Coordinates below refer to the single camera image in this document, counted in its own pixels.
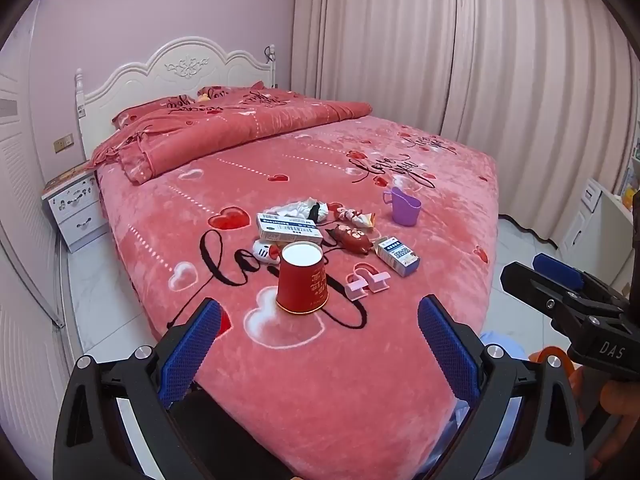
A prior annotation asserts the pink printed pillow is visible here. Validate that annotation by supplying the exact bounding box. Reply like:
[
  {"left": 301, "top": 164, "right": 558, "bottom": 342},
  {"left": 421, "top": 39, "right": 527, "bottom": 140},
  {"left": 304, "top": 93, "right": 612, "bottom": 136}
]
[
  {"left": 196, "top": 81, "right": 266, "bottom": 103},
  {"left": 112, "top": 95, "right": 201, "bottom": 128}
]

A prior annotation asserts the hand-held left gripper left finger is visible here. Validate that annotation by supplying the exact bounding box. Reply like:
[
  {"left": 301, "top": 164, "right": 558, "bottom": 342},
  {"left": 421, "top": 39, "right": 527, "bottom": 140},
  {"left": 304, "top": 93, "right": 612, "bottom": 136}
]
[{"left": 53, "top": 297, "right": 223, "bottom": 480}]

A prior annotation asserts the white nightstand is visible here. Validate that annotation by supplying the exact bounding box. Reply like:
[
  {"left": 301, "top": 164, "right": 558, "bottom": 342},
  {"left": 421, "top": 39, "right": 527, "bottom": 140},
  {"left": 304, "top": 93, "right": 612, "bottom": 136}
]
[{"left": 41, "top": 167, "right": 108, "bottom": 253}]

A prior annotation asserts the blue white medicine box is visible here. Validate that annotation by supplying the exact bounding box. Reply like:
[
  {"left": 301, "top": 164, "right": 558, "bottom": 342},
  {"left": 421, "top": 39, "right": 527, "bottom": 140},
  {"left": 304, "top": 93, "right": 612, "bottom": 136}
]
[{"left": 375, "top": 236, "right": 421, "bottom": 277}]

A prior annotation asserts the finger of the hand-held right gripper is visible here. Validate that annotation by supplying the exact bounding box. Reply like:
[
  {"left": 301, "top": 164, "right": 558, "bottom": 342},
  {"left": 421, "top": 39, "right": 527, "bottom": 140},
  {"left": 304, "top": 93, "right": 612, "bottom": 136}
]
[
  {"left": 532, "top": 253, "right": 627, "bottom": 312},
  {"left": 501, "top": 262, "right": 597, "bottom": 322}
]

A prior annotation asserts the pink folded quilt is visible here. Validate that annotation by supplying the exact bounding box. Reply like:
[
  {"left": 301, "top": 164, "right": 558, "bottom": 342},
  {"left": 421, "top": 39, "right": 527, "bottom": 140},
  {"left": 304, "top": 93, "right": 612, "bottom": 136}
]
[{"left": 90, "top": 87, "right": 373, "bottom": 185}]

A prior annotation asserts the white red small toy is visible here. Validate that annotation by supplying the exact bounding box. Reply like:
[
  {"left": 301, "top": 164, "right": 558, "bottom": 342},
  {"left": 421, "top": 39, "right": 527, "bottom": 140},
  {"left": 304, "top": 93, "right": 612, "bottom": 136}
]
[{"left": 252, "top": 240, "right": 282, "bottom": 265}]

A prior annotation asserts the white cabinet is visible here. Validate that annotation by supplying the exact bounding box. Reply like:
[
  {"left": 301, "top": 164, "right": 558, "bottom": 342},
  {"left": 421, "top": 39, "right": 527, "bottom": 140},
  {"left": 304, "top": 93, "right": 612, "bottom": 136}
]
[{"left": 557, "top": 177, "right": 640, "bottom": 286}]

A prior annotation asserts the pink pleated curtain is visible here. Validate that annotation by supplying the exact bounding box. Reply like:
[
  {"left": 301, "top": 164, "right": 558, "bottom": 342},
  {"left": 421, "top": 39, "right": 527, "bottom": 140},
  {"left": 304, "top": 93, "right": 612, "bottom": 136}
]
[
  {"left": 292, "top": 0, "right": 458, "bottom": 136},
  {"left": 447, "top": 0, "right": 640, "bottom": 243}
]

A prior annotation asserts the pink plastic clip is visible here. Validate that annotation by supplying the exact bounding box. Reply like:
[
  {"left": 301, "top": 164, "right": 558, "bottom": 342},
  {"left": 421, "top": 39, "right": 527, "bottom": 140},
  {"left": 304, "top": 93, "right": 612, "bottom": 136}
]
[
  {"left": 345, "top": 272, "right": 372, "bottom": 302},
  {"left": 355, "top": 262, "right": 391, "bottom": 293}
]

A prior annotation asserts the person's right hand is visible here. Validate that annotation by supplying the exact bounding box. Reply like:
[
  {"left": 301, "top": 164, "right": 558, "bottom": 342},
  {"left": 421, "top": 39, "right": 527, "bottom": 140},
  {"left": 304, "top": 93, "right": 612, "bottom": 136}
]
[{"left": 600, "top": 381, "right": 640, "bottom": 431}]

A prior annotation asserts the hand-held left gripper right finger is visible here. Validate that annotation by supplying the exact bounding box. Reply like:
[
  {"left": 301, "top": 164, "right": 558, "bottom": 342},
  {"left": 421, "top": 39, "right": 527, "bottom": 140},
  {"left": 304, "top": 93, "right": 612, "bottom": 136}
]
[{"left": 417, "top": 294, "right": 586, "bottom": 480}]

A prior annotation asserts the crumpled white tissue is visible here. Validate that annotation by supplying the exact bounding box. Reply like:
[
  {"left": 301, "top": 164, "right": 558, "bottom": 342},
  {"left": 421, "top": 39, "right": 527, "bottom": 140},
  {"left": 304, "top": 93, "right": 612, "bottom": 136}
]
[{"left": 264, "top": 199, "right": 318, "bottom": 221}]

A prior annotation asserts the purple plastic cup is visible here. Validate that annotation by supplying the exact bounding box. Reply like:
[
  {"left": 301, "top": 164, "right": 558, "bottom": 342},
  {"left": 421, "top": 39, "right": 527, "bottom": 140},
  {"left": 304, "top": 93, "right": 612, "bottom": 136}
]
[{"left": 383, "top": 187, "right": 422, "bottom": 226}]

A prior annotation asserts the red paper cup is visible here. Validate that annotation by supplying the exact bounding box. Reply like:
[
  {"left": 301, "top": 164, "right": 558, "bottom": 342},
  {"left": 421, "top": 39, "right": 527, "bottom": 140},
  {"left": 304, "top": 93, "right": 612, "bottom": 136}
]
[{"left": 275, "top": 241, "right": 330, "bottom": 315}]

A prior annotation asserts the white carved headboard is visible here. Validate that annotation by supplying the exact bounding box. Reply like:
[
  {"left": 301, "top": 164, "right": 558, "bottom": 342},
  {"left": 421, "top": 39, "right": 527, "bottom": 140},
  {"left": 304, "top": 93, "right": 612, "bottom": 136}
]
[{"left": 75, "top": 36, "right": 277, "bottom": 161}]

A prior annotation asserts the white sliding wardrobe door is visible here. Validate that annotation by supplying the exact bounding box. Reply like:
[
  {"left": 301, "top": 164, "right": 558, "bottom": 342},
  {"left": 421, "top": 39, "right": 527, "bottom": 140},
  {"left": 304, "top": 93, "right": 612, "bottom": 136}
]
[{"left": 0, "top": 60, "right": 68, "bottom": 333}]

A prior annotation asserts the pink heart printed blanket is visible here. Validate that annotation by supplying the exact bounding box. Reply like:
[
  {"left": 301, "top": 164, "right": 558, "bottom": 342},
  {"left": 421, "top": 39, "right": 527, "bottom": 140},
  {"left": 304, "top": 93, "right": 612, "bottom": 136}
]
[{"left": 95, "top": 105, "right": 501, "bottom": 480}]

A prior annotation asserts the white red candy wrapper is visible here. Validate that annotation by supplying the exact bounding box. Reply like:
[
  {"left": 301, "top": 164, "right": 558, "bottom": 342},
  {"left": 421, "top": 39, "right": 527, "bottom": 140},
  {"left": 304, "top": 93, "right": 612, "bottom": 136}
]
[{"left": 334, "top": 205, "right": 376, "bottom": 228}]

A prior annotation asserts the red brown plush toy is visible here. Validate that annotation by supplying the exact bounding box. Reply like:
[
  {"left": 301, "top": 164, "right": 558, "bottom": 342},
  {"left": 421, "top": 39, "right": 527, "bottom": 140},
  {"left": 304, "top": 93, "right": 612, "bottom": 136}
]
[{"left": 326, "top": 225, "right": 373, "bottom": 256}]

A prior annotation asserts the orange plastic bin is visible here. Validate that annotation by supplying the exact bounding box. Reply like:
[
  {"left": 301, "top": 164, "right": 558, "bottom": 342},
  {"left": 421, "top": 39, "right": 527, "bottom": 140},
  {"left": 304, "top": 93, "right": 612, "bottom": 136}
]
[{"left": 529, "top": 346, "right": 583, "bottom": 378}]

